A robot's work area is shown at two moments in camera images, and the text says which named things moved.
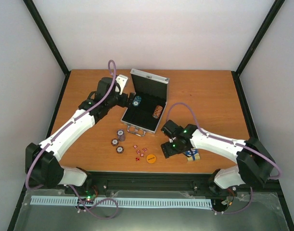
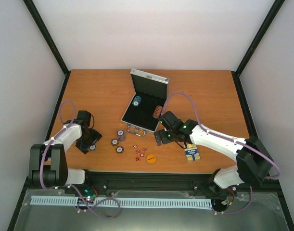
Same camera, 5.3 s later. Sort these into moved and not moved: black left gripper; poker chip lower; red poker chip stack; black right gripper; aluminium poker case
Moved: black right gripper; black left gripper
Not moved: poker chip lower; aluminium poker case; red poker chip stack
